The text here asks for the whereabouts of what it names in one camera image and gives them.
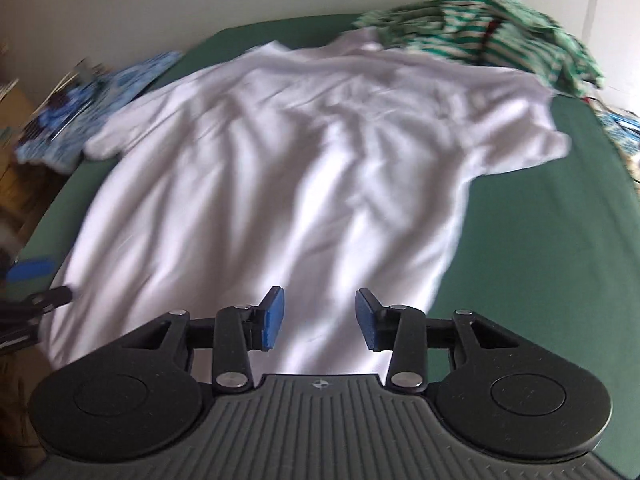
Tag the blue purple crumpled cloth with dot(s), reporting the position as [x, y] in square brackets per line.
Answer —
[65, 107]

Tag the blue patterned towel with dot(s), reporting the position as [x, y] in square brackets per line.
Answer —
[125, 80]

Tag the white shirt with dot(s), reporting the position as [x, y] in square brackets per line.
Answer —
[300, 160]

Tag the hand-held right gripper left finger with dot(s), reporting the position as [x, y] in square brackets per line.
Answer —
[274, 317]

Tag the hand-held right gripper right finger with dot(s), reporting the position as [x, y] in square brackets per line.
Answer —
[367, 320]

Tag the white blue power strip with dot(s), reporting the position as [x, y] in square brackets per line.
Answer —
[620, 125]

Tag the green white patterned garment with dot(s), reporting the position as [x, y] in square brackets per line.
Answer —
[550, 45]

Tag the dark red cloth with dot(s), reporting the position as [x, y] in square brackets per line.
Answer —
[492, 27]

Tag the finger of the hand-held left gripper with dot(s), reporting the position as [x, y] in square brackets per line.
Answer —
[30, 269]
[35, 301]

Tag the green table cover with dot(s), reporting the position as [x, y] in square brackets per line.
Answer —
[525, 260]

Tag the cardboard box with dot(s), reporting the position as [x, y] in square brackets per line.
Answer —
[15, 125]

